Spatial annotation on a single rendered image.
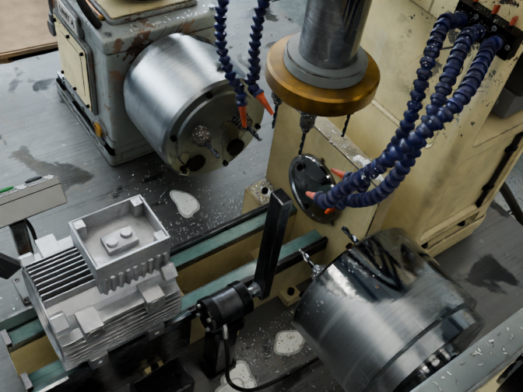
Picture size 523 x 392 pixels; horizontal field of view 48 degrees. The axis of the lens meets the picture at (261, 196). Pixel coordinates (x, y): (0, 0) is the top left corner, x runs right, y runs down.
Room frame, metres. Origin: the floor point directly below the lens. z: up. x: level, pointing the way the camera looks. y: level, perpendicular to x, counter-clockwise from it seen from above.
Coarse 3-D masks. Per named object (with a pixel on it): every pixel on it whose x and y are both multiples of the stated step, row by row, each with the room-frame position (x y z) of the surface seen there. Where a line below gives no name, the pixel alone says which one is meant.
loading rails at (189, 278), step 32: (224, 224) 0.76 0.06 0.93; (256, 224) 0.79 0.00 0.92; (288, 224) 0.84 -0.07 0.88; (192, 256) 0.68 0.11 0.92; (224, 256) 0.72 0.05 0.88; (256, 256) 0.76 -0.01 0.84; (288, 256) 0.71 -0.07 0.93; (320, 256) 0.77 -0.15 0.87; (192, 288) 0.67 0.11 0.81; (288, 288) 0.71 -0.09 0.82; (0, 320) 0.46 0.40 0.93; (32, 320) 0.48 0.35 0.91; (192, 320) 0.55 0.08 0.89; (32, 352) 0.45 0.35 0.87; (128, 352) 0.46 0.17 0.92; (160, 352) 0.50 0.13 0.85; (32, 384) 0.37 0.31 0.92; (64, 384) 0.38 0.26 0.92; (96, 384) 0.41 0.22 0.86
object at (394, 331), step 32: (352, 256) 0.56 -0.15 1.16; (384, 256) 0.57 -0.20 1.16; (416, 256) 0.58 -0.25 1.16; (320, 288) 0.52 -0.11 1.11; (352, 288) 0.51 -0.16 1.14; (384, 288) 0.51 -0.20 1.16; (416, 288) 0.52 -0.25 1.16; (448, 288) 0.53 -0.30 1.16; (320, 320) 0.49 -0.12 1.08; (352, 320) 0.47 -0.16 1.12; (384, 320) 0.47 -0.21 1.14; (416, 320) 0.47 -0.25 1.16; (448, 320) 0.48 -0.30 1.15; (480, 320) 0.51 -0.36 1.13; (320, 352) 0.46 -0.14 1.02; (352, 352) 0.44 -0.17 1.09; (384, 352) 0.43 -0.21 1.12; (416, 352) 0.43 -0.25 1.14; (448, 352) 0.46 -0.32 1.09; (352, 384) 0.41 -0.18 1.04; (384, 384) 0.40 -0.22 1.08; (416, 384) 0.42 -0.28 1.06
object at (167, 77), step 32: (160, 64) 0.96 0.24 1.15; (192, 64) 0.95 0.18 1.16; (128, 96) 0.94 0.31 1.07; (160, 96) 0.89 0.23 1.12; (192, 96) 0.87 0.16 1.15; (224, 96) 0.91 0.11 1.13; (160, 128) 0.85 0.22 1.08; (192, 128) 0.87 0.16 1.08; (224, 128) 0.92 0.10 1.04; (256, 128) 0.97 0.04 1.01; (192, 160) 0.86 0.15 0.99; (224, 160) 0.93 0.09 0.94
